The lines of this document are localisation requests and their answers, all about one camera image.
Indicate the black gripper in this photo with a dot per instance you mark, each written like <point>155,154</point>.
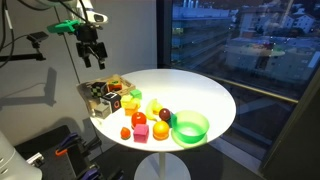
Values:
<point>88,45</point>

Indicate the black and white cube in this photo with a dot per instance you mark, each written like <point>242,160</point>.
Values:
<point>113,100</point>

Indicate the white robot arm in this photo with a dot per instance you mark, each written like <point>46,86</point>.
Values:
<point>83,22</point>

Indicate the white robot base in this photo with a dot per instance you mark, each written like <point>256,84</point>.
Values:
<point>13,166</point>

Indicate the orange green block in tray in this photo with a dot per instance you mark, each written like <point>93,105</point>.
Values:
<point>114,85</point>

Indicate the green black checkered cube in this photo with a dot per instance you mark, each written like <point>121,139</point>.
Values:
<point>98,89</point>

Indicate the grey cube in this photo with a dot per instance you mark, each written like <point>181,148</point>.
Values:
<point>102,111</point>

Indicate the yellow green cube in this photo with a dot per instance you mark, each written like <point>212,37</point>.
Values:
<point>125,100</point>

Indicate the orange cube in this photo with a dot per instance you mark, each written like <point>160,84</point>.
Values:
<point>130,109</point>

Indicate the pink cube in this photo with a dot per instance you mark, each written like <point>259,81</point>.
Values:
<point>141,133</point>

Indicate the red tomato toy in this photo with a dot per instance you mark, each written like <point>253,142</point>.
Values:
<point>138,118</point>

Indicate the yellow banana toy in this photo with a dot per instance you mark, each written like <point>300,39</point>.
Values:
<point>153,108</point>

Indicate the small red strawberry toy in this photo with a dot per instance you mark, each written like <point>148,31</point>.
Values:
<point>125,133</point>

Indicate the blue orange clamp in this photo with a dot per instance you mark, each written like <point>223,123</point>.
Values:
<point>68,141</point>

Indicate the dark red plum toy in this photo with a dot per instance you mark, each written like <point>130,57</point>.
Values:
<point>164,114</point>

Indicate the round white table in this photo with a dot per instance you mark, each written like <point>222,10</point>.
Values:
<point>175,90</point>

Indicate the orange fruit toy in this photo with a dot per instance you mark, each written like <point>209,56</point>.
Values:
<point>161,130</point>

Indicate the green plastic bowl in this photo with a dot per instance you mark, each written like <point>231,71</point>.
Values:
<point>189,126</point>

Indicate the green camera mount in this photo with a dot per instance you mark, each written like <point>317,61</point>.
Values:
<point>66,26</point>

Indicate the black camera on stand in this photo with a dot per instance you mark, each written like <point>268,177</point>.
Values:
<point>35,39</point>

